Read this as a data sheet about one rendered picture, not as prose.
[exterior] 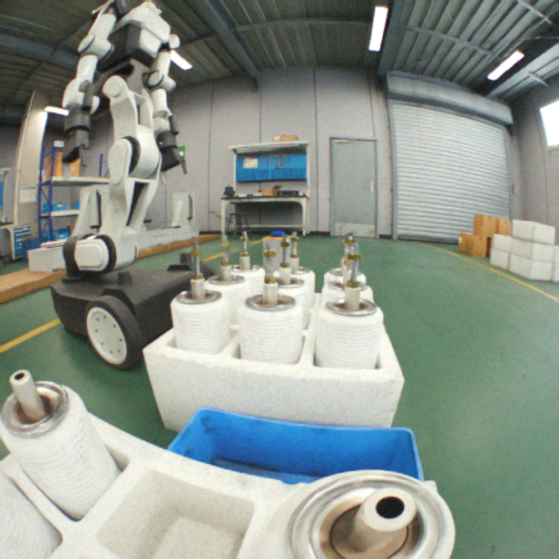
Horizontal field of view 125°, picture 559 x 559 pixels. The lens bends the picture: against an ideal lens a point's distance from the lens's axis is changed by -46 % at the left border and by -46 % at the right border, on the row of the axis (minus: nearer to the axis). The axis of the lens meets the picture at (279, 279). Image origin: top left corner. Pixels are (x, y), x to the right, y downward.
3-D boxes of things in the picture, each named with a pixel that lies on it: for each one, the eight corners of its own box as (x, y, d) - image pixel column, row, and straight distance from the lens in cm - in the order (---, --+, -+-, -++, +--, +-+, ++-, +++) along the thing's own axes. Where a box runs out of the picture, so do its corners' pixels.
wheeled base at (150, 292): (37, 325, 125) (24, 244, 120) (112, 292, 151) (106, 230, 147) (137, 362, 74) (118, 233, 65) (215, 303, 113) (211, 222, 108)
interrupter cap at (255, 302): (298, 313, 36) (298, 308, 36) (241, 313, 36) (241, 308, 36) (294, 297, 43) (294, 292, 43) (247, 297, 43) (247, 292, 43)
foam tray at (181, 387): (164, 428, 55) (142, 349, 45) (232, 345, 82) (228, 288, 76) (377, 462, 48) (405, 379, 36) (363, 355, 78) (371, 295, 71)
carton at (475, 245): (485, 258, 413) (486, 236, 412) (472, 256, 401) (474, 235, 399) (475, 254, 439) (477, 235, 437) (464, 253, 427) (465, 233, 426)
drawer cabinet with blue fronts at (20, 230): (8, 261, 625) (6, 228, 625) (24, 258, 641) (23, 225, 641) (16, 261, 570) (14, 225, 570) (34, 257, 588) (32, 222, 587)
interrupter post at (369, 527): (340, 555, 13) (357, 534, 10) (345, 515, 14) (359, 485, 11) (393, 552, 14) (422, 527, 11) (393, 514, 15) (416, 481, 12)
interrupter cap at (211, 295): (183, 309, 39) (182, 305, 39) (171, 297, 46) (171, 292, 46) (230, 301, 42) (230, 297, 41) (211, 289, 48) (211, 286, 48)
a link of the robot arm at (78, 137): (53, 163, 88) (56, 130, 94) (77, 165, 93) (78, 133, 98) (73, 142, 78) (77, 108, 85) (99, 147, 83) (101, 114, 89)
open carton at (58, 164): (42, 182, 593) (44, 158, 605) (66, 182, 632) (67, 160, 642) (55, 176, 545) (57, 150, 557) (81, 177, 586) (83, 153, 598)
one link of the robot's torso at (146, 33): (73, 74, 129) (95, 20, 151) (122, 93, 147) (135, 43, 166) (122, 43, 109) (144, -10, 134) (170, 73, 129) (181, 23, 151)
